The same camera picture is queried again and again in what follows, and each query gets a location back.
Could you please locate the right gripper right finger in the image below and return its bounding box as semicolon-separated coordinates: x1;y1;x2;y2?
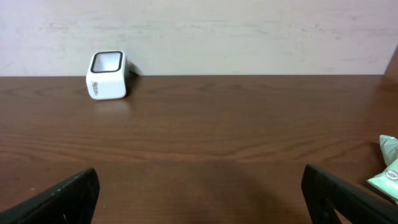
301;164;397;224

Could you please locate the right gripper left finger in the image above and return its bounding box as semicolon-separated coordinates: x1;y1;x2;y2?
1;168;100;224

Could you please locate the teal wet wipes pack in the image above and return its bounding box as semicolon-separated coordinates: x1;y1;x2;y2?
367;135;397;203

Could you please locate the white barcode scanner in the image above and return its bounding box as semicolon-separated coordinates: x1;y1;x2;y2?
86;50;129;100

